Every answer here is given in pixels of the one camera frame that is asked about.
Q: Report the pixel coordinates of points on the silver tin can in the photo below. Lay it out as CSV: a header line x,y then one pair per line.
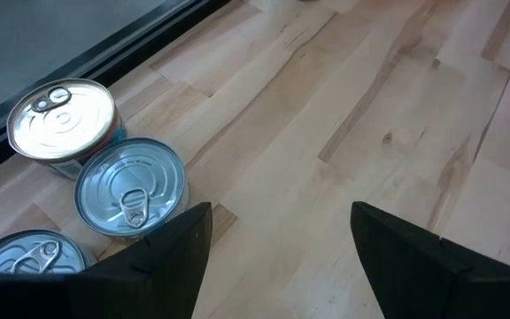
x,y
25,257
126,181

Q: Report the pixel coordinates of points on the tin can with colourful label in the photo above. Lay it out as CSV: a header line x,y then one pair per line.
x,y
62,122

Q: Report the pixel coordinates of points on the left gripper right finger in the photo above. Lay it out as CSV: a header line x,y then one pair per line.
x,y
423,279

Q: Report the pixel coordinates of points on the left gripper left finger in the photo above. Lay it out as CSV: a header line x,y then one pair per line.
x,y
149,283

